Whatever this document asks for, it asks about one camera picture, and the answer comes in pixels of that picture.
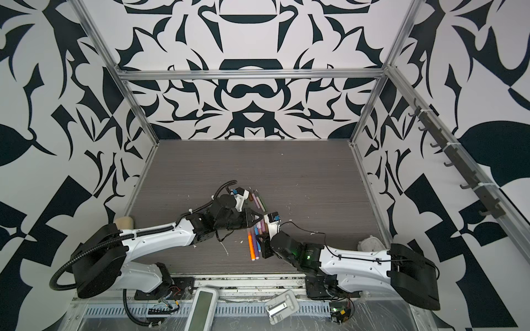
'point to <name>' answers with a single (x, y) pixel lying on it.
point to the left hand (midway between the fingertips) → (266, 214)
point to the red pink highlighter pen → (263, 226)
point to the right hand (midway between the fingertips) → (257, 237)
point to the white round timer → (370, 244)
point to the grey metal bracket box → (281, 307)
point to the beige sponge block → (125, 223)
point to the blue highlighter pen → (257, 232)
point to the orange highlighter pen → (252, 249)
